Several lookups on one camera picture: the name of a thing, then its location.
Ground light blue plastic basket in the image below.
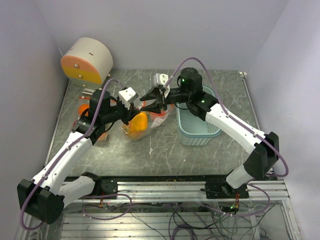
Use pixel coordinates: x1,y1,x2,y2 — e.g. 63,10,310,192
176,85,222,147

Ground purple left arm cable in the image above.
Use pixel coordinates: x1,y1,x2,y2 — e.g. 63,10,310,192
19,78,126,230

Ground white corner bracket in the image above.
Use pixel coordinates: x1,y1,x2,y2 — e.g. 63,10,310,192
239,71,248,79

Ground white cylindrical drawer box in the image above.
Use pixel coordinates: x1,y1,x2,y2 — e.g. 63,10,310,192
60,37,114,89

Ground toy pineapple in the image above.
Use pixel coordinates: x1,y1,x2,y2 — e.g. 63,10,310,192
122,124,146,141

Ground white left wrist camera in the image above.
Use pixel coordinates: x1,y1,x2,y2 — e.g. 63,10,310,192
118,87,138,110

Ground small white metal bracket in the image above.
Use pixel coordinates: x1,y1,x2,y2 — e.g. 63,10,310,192
81,88,95,97

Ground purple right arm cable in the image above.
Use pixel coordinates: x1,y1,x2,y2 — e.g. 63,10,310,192
163,57,290,178

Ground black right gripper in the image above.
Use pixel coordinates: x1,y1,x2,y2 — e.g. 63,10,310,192
139,85,191,114

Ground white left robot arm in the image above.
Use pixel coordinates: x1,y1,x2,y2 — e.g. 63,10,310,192
17,87,140,225

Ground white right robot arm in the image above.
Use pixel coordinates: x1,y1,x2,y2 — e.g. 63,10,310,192
140,67,279,198

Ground small yellow toy fruit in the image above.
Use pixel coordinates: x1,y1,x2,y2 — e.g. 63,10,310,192
129,112,148,131

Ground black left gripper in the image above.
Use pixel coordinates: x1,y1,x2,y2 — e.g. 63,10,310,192
101,98,140,125

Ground toy peach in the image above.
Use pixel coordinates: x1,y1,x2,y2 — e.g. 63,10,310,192
97,132,108,141

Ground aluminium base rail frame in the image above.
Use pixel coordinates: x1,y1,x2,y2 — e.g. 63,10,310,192
57,180,290,205

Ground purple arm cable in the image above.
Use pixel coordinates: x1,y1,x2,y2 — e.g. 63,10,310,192
163,57,290,178
19,78,126,230

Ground toy orange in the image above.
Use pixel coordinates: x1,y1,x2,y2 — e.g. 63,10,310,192
77,103,89,116

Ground tangled cables under table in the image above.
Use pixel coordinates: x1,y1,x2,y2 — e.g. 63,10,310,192
82,194,276,240

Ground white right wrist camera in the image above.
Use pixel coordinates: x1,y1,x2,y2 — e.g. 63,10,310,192
152,73,170,95

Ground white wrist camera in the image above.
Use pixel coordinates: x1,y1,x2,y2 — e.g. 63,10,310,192
118,87,138,110
152,73,170,95

